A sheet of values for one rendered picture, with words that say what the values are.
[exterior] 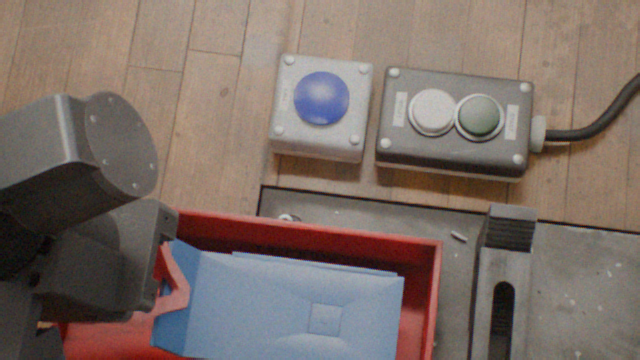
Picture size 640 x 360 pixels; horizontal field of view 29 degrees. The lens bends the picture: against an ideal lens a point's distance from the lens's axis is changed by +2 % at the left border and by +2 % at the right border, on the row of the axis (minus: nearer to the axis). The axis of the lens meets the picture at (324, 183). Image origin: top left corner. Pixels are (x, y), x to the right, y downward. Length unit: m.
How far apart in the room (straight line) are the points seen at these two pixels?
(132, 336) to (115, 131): 0.27
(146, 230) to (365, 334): 0.17
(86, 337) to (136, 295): 0.17
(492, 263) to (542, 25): 0.22
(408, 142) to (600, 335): 0.18
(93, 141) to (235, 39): 0.34
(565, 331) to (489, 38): 0.22
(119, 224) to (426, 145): 0.24
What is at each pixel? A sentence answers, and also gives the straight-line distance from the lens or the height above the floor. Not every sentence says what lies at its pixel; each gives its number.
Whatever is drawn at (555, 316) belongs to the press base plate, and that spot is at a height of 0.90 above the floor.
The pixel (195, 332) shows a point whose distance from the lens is 0.81.
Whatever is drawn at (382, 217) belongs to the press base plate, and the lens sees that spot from 0.88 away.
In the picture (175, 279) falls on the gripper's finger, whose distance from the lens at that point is 0.79.
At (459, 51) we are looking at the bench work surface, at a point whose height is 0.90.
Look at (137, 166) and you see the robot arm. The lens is 0.63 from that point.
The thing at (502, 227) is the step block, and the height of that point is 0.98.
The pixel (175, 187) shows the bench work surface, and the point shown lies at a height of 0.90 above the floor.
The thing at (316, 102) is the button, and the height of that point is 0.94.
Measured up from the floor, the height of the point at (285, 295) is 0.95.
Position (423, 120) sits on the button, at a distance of 0.86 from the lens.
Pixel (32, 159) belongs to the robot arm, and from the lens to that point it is 0.60.
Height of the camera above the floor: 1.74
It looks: 71 degrees down
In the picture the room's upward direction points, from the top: 2 degrees counter-clockwise
